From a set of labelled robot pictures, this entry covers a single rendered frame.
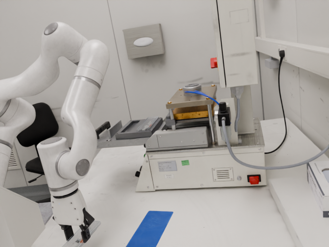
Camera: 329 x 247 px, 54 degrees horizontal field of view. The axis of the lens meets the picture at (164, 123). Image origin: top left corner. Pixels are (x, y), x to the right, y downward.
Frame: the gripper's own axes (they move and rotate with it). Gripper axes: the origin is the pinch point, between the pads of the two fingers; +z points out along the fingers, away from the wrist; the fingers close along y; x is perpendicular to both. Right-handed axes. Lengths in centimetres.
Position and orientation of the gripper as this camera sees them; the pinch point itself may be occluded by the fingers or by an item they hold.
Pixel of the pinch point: (77, 234)
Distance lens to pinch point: 109.6
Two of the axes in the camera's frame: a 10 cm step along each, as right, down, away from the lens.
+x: 3.5, -3.2, 8.8
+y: 9.2, -0.5, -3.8
